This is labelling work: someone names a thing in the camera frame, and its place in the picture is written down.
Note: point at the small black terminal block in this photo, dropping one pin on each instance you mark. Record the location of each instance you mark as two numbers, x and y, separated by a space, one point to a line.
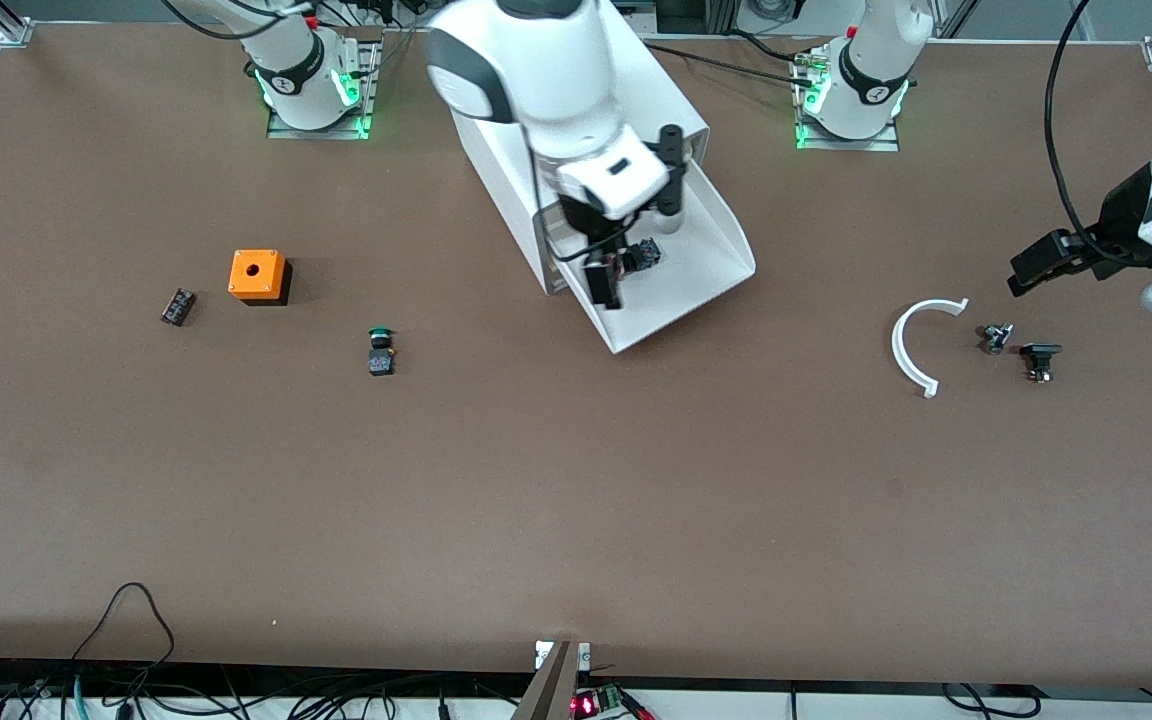
178 307

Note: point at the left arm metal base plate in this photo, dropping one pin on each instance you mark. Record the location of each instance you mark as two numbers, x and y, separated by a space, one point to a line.
806 138

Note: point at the small grey metal part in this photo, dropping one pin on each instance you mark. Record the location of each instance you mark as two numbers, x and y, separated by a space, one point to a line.
996 338

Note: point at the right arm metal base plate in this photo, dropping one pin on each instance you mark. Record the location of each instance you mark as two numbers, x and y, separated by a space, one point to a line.
368 100

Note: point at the circuit board with red light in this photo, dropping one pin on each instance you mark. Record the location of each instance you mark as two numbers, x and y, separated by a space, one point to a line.
596 702

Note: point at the white curved plastic piece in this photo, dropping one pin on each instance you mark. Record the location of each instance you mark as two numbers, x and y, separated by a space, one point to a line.
898 350

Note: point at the red push button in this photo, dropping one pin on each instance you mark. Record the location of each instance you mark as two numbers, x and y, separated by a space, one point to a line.
647 255

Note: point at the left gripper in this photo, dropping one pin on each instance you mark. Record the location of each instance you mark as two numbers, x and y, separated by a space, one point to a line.
1120 217

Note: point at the black switch part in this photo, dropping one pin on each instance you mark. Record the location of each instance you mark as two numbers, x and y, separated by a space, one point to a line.
1040 352

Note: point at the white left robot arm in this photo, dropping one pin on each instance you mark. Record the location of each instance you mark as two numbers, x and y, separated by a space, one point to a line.
876 60

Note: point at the green push button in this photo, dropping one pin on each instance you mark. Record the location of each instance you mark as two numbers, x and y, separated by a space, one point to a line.
381 352

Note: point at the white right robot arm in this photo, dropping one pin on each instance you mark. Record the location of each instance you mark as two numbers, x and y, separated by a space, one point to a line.
546 70

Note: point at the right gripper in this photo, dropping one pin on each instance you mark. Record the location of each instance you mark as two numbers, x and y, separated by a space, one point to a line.
582 221

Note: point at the orange box with hole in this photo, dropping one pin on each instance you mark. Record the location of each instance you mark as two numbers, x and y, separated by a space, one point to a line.
256 275

